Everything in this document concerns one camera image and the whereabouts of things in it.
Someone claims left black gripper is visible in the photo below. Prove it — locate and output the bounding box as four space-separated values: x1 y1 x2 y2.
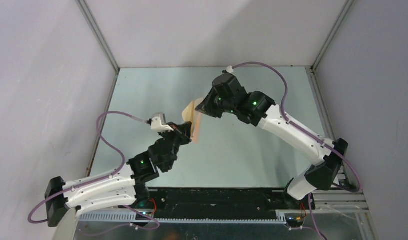
157 121 192 171

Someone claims tan paper envelope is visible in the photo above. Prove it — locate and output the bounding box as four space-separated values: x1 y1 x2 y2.
181 97 203 133

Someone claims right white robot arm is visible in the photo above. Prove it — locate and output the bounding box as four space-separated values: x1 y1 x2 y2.
195 72 348 209

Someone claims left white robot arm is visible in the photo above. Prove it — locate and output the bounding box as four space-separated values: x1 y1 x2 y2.
44 122 192 228

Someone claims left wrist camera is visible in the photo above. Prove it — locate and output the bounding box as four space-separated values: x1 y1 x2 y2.
150 112 173 133

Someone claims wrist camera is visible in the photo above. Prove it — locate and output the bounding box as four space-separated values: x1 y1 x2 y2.
150 112 173 133
222 65 234 75

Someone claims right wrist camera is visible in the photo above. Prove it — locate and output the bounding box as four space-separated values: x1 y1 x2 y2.
222 65 234 75

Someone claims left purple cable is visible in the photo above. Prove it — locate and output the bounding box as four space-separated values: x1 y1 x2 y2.
27 111 161 238

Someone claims purple cable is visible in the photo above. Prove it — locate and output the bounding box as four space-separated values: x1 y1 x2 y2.
230 61 362 240
27 111 161 238

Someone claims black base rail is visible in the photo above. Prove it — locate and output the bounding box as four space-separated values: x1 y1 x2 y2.
130 187 315 221

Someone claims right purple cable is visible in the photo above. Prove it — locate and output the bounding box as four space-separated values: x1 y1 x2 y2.
230 61 362 240

